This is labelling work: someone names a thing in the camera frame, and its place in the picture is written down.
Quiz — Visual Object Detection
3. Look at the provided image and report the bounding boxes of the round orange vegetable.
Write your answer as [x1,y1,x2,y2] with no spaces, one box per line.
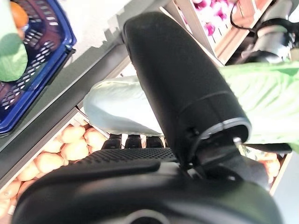
[10,1,29,26]

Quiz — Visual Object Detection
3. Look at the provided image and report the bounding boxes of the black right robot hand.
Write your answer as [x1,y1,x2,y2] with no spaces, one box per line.
[11,11,285,224]

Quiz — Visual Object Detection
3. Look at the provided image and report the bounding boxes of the wood and grey display rack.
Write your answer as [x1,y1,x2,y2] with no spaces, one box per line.
[0,0,227,180]

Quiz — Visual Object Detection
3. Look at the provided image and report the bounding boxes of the blue plastic shopping basket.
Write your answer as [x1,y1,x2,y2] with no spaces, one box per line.
[0,0,78,137]

